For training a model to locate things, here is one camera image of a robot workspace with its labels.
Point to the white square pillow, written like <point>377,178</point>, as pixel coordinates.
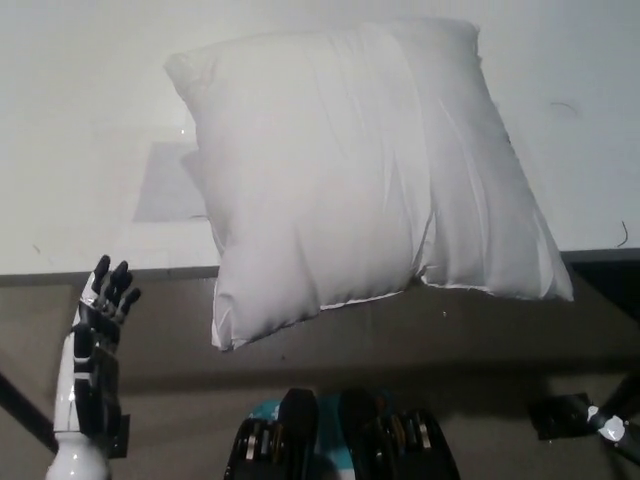
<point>350,190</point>

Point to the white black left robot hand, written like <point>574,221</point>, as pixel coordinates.
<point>80,380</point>

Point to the black teal robot torso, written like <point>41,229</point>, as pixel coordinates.
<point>300,445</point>

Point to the black diagonal table leg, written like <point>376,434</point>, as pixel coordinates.
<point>25,410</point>
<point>622,392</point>

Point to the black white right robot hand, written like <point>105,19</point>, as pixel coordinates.
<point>610,427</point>

